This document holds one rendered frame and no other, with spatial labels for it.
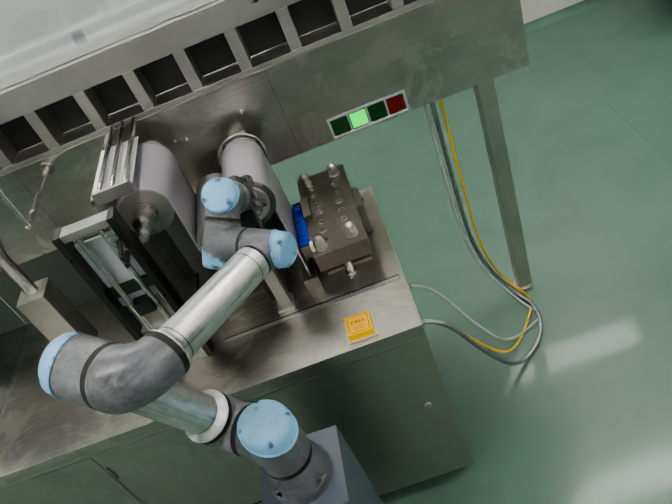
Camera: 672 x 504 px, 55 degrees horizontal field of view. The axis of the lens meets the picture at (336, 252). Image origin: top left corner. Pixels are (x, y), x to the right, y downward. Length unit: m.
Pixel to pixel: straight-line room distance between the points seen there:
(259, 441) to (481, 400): 1.40
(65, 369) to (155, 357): 0.16
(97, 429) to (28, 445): 0.23
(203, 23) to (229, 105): 0.24
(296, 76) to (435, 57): 0.41
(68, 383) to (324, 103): 1.16
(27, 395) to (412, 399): 1.19
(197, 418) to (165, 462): 0.70
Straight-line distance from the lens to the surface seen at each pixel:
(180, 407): 1.34
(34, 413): 2.18
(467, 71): 2.04
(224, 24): 1.86
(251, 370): 1.81
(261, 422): 1.39
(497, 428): 2.55
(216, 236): 1.36
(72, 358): 1.15
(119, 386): 1.09
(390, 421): 2.05
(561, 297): 2.89
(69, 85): 1.96
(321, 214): 1.95
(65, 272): 2.34
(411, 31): 1.94
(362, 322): 1.73
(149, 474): 2.13
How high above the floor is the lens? 2.18
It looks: 40 degrees down
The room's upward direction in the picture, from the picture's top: 25 degrees counter-clockwise
